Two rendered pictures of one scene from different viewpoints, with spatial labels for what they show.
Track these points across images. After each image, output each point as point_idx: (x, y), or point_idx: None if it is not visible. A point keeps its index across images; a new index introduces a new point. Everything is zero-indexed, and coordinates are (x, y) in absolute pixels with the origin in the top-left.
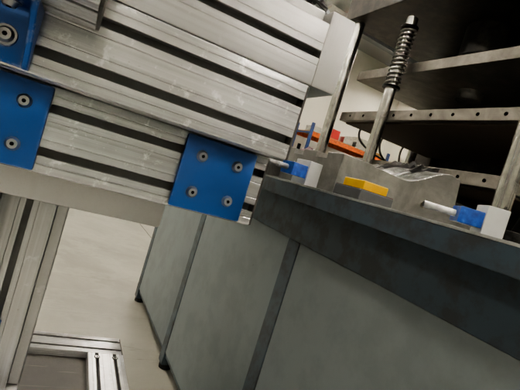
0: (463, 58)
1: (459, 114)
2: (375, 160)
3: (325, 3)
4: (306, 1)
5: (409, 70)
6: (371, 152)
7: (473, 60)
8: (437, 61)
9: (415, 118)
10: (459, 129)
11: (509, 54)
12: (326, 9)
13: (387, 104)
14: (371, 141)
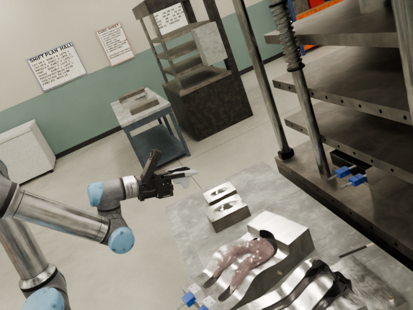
0: (341, 37)
1: (365, 107)
2: (321, 135)
3: (179, 173)
4: (165, 184)
5: (302, 42)
6: (313, 132)
7: (352, 42)
8: (321, 37)
9: (331, 102)
10: None
11: (381, 42)
12: (183, 175)
13: (301, 87)
14: (306, 123)
